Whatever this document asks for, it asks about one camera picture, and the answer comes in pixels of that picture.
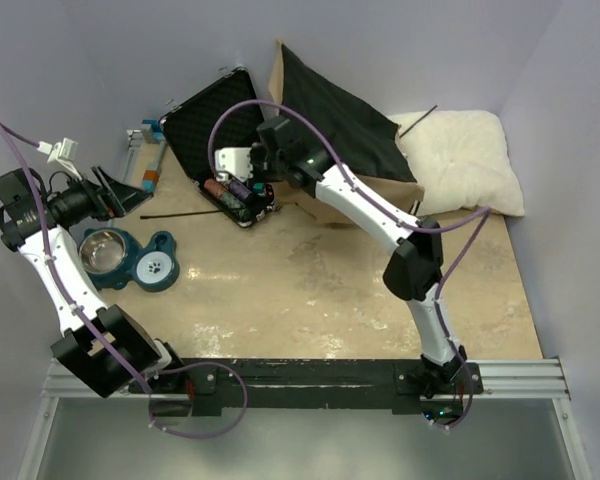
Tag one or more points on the beige fabric pet tent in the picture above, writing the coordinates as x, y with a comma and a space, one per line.
365, 139

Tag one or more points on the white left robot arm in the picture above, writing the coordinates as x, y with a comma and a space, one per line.
100, 344

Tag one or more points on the black poker chip case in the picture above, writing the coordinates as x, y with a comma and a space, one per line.
200, 125

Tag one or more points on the teal double pet bowl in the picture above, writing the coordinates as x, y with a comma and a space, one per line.
113, 257

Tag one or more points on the orange and teal toy block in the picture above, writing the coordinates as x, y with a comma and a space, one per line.
153, 135

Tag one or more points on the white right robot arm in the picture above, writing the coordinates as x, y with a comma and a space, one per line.
413, 273

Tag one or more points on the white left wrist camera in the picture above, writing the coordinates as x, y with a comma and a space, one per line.
62, 153

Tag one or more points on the red poker chip roll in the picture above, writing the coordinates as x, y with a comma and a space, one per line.
214, 188

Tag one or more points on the purple poker chip roll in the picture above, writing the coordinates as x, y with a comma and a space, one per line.
239, 190

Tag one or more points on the white fluffy pillow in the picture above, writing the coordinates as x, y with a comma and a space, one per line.
461, 159

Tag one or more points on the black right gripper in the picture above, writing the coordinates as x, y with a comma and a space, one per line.
256, 153

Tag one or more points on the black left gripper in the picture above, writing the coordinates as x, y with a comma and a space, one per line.
111, 199

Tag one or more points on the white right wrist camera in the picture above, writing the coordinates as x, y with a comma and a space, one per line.
233, 162

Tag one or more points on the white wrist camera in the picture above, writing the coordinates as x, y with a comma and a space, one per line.
233, 162
62, 153

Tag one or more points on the green blue poker chip roll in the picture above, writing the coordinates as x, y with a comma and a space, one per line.
235, 208

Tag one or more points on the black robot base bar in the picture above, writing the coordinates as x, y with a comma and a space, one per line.
208, 387

